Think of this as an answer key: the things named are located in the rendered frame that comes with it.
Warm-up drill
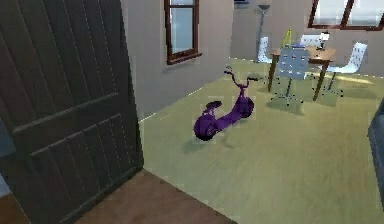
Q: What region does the purple toy scooter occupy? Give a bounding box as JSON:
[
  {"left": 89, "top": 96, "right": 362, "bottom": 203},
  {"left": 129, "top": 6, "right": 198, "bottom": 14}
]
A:
[{"left": 192, "top": 66, "right": 259, "bottom": 142}]

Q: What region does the brown framed narrow window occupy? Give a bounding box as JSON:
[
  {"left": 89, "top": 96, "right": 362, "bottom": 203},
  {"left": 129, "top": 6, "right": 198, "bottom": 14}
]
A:
[{"left": 163, "top": 0, "right": 203, "bottom": 66}]

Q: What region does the white perforated swivel chair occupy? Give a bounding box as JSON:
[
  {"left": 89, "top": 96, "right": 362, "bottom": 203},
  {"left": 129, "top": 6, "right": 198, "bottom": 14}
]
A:
[
  {"left": 322, "top": 41, "right": 368, "bottom": 98},
  {"left": 257, "top": 36, "right": 274, "bottom": 64},
  {"left": 270, "top": 47, "right": 311, "bottom": 107},
  {"left": 299, "top": 34, "right": 323, "bottom": 48}
]

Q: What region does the grey floor lamp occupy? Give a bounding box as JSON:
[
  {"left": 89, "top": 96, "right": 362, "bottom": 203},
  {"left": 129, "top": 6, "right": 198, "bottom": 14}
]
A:
[{"left": 255, "top": 4, "right": 272, "bottom": 63}]

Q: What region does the yellow green triangular object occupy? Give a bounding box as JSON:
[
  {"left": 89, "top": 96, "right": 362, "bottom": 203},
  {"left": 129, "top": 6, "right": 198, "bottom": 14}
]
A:
[{"left": 280, "top": 28, "right": 294, "bottom": 49}]

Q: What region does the dark wooden room door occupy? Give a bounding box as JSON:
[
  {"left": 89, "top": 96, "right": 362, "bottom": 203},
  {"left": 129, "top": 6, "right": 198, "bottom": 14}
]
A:
[{"left": 0, "top": 0, "right": 145, "bottom": 224}]

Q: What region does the brown wooden dining table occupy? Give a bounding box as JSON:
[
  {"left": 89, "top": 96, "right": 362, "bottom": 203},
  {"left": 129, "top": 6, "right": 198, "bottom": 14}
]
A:
[{"left": 267, "top": 45, "right": 337, "bottom": 102}]

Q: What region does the brown framed wide window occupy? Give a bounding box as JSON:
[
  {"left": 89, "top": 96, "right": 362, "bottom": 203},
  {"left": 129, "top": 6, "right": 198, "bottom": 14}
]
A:
[{"left": 307, "top": 0, "right": 384, "bottom": 32}]

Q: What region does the dark blue sofa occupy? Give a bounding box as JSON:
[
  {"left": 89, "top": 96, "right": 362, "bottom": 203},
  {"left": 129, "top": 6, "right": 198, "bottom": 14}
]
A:
[{"left": 367, "top": 98, "right": 384, "bottom": 203}]

